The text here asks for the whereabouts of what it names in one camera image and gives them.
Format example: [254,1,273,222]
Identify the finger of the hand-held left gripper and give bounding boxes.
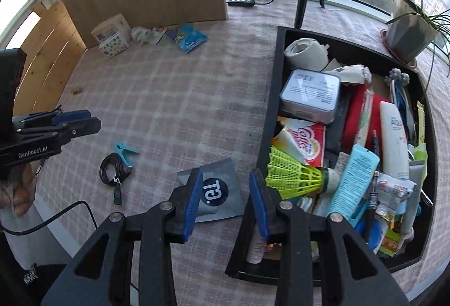
[12,109,92,127]
[17,117,102,140]

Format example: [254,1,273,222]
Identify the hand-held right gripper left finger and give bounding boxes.
[41,167,204,306]

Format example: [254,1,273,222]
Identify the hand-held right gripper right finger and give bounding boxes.
[248,168,410,306]

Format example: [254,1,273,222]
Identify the grey sachet with black circle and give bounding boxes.
[176,157,247,223]

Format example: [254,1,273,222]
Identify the teal plastic clip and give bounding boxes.
[112,142,140,169]
[348,204,370,229]

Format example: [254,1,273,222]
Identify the black USB cable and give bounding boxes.
[99,152,134,205]

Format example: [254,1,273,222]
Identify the dotted white tissue pack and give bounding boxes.
[98,33,131,59]

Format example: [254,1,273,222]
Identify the orange tissue pack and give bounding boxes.
[91,13,132,44]

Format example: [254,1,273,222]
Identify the teal tube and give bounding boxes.
[327,144,381,220]

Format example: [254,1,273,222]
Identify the black tray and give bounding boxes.
[225,25,438,287]

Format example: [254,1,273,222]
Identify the silver tin box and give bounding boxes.
[279,68,341,126]

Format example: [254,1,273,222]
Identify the person's left hand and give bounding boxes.
[0,160,37,217]

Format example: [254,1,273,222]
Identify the yellow shuttlecock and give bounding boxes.
[265,146,325,201]

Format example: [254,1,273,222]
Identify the wooden slat panel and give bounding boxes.
[14,0,87,124]

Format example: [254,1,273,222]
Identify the red creamer sachet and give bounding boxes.
[271,116,327,168]

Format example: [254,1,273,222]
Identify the crumpled white packets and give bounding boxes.
[131,25,167,46]

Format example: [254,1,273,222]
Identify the black flat case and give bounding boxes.
[325,92,352,166]

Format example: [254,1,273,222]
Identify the blue round item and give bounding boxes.
[355,218,387,254]

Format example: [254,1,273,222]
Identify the person's dark clothing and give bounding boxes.
[0,229,76,306]

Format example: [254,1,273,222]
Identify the small white red sachet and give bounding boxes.
[376,178,417,222]

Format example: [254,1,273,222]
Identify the blue packet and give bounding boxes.
[165,23,209,54]

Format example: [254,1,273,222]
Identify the orange sachet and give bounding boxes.
[378,229,405,255]

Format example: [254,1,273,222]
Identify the toothbrush in clear pack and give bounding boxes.
[357,88,375,148]

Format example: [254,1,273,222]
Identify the white lotion tube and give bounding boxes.
[379,100,411,180]

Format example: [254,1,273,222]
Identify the white plug-in device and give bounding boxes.
[284,38,329,72]

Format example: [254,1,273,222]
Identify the green packet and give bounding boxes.
[413,142,428,169]

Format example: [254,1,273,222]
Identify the blue white brush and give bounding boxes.
[390,79,417,138]

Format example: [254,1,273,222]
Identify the yellow strip packet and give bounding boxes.
[417,100,426,145]

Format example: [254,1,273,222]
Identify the grey flower ornament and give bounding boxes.
[384,68,411,85]

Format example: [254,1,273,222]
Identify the pink plant saucer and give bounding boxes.
[380,28,419,68]

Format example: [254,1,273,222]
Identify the potted plant in grey pot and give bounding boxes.
[327,0,450,62]

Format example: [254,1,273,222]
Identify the white coiled cable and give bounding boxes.
[295,195,317,213]

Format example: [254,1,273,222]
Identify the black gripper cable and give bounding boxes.
[0,201,141,293]

